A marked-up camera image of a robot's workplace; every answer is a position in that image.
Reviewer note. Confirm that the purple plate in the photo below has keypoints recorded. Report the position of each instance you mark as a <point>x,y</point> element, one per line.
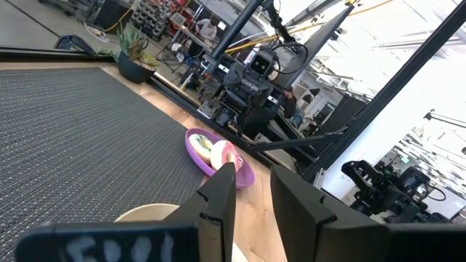
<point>247,178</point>

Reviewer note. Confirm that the person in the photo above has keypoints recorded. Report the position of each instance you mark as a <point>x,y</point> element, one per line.
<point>291,107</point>
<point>207,31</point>

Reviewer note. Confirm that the pale yellow plate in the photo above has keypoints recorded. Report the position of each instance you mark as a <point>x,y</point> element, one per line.
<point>145,213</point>

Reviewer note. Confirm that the black frame clamp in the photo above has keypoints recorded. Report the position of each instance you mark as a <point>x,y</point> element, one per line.
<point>73,43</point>

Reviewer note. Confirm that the succulent in dark pot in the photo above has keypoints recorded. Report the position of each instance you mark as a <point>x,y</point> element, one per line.
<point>134,71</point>

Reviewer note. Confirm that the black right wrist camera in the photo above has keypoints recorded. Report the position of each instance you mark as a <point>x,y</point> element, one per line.
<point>260,65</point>

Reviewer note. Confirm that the black pole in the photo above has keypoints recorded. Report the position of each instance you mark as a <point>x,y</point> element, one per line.
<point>236,27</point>

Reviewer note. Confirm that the large green frosted donut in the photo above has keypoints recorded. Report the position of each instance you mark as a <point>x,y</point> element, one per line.
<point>200,145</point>

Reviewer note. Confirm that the storage shelf rack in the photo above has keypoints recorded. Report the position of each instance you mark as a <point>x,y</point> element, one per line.
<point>156,16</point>

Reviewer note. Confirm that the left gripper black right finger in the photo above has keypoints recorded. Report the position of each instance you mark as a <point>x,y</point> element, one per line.
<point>309,225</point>

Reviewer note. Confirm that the black robot arm in background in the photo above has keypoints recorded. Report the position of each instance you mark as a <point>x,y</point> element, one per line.
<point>382,189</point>

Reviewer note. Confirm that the large pink frosted donut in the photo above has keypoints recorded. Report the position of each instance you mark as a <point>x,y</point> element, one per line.
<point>222,153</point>

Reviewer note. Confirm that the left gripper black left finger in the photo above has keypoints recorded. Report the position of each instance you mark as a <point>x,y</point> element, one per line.
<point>215,218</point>

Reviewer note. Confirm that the dark grey woven mat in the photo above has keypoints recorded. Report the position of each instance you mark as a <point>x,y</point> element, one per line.
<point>73,138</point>

